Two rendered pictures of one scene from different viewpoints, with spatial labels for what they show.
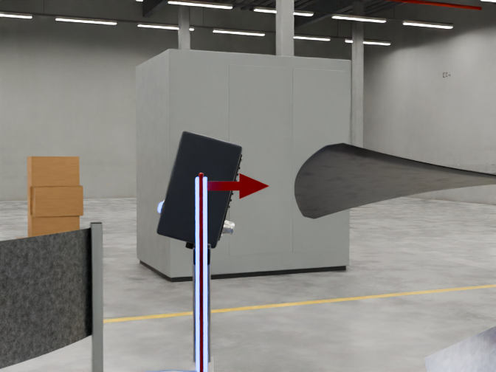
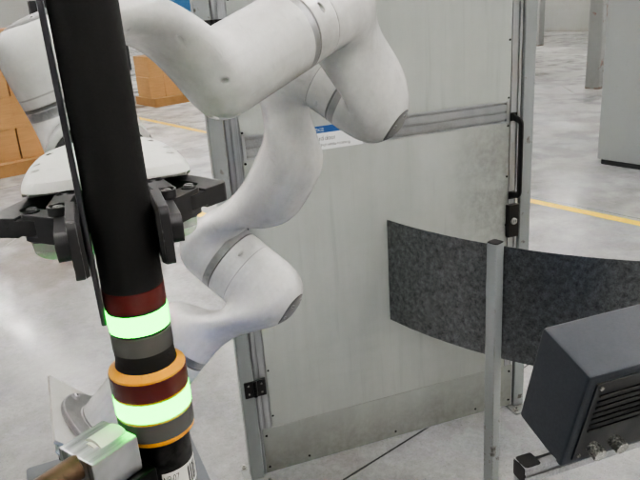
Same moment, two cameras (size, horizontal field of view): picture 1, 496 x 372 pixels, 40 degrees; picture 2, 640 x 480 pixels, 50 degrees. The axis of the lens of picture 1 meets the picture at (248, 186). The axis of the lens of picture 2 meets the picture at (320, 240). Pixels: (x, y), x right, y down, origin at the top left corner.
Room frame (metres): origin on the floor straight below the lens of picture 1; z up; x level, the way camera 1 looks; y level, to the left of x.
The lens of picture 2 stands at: (0.65, -0.67, 1.74)
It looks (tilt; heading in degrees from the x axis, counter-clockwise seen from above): 20 degrees down; 75
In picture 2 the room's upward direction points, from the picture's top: 4 degrees counter-clockwise
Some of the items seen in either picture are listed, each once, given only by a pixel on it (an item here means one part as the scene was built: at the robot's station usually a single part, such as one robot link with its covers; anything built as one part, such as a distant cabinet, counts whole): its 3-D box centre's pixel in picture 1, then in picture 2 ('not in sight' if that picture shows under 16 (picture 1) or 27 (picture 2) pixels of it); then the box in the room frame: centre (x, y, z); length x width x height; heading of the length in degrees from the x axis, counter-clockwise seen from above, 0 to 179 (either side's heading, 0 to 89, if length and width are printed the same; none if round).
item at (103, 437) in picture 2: not in sight; (107, 447); (0.61, -0.33, 1.52); 0.02 x 0.02 x 0.02; 38
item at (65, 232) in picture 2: not in sight; (52, 236); (0.61, -0.29, 1.63); 0.07 x 0.03 x 0.03; 93
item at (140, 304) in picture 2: not in sight; (134, 292); (0.64, -0.30, 1.59); 0.03 x 0.03 x 0.01
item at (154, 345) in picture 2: not in sight; (141, 335); (0.64, -0.30, 1.57); 0.03 x 0.03 x 0.01
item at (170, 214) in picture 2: not in sight; (180, 215); (0.67, -0.29, 1.63); 0.07 x 0.03 x 0.03; 93
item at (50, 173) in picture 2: not in sight; (108, 186); (0.64, -0.20, 1.63); 0.11 x 0.10 x 0.07; 93
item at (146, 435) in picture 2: not in sight; (155, 412); (0.64, -0.30, 1.52); 0.04 x 0.04 x 0.01
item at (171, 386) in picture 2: not in sight; (149, 374); (0.64, -0.30, 1.54); 0.04 x 0.04 x 0.01
